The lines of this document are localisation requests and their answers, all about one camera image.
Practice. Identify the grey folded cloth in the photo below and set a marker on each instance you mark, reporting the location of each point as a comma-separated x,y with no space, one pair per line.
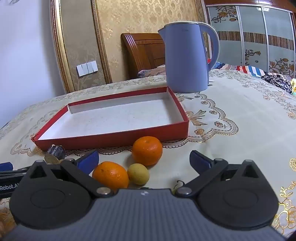
143,73

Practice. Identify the red cardboard box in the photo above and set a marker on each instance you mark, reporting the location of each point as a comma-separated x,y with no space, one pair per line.
115,115

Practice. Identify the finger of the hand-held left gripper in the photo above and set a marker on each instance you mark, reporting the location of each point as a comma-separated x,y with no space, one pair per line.
13,175
5,166

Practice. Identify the dark sugarcane piece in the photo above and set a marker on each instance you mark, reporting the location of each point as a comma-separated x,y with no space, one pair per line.
56,150

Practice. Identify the yellowish longan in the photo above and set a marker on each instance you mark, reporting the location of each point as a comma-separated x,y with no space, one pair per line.
138,173

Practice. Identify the dark floral cloth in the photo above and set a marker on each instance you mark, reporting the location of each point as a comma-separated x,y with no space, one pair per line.
277,81

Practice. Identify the wooden headboard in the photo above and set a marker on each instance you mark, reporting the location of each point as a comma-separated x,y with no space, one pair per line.
143,51

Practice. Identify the mandarin orange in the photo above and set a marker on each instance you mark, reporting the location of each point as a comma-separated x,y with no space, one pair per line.
110,175
147,150

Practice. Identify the blue electric kettle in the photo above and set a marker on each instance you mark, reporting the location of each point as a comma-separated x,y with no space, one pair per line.
185,58

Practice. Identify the yellow green cloth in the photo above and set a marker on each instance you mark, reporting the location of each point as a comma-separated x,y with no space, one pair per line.
293,87

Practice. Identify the gilded wall panel frame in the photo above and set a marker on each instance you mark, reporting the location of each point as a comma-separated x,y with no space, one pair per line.
59,46

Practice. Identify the white wall switch panel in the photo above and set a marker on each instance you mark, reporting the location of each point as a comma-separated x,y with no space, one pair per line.
87,68

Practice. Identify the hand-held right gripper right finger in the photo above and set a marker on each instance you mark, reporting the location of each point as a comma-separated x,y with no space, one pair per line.
198,160

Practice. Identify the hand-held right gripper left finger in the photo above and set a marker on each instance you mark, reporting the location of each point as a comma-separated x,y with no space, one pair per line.
89,161

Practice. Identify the floral sliding door wardrobe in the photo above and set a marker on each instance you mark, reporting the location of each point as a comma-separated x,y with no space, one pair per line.
254,27

